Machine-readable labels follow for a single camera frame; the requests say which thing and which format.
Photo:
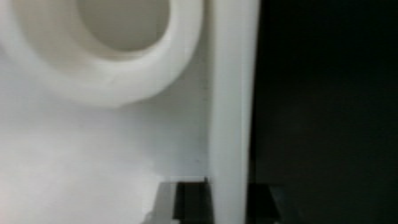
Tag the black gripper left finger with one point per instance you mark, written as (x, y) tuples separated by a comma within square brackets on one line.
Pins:
[(183, 204)]

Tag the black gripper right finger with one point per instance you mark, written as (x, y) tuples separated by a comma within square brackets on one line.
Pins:
[(265, 201)]

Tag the white square tabletop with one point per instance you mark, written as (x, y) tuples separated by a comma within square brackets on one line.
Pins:
[(126, 76)]

